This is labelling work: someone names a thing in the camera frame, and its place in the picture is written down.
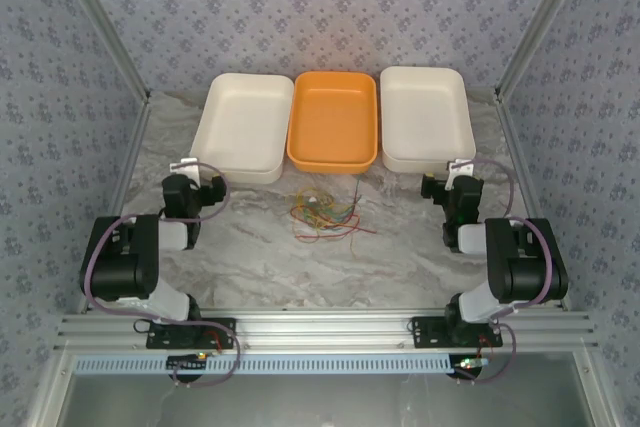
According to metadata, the white plastic tray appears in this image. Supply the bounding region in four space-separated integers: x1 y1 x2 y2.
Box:
189 72 295 185
379 65 477 173

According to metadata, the orange plastic tray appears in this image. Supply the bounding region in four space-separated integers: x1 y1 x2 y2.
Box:
286 70 378 174

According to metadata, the small adapter with LED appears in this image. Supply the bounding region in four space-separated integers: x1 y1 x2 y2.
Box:
166 352 210 372
452 354 492 374

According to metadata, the steel sheet panel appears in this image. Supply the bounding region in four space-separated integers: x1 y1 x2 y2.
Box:
29 351 616 427

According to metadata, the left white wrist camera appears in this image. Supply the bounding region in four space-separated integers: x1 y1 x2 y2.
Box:
169 158 200 188

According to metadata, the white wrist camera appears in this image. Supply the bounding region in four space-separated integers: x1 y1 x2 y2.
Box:
169 158 200 188
447 158 475 192

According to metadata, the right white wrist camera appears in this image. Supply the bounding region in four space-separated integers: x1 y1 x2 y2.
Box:
447 158 475 192

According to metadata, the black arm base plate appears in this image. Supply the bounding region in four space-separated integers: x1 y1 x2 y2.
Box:
410 315 504 351
145 317 237 351

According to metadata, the aluminium mounting rail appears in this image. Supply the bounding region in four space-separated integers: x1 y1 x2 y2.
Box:
57 309 599 354

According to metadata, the aluminium frame post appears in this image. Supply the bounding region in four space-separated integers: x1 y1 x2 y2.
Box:
49 0 152 104
493 0 599 103

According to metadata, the grey slotted cable duct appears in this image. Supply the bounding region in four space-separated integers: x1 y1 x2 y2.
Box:
72 352 459 377

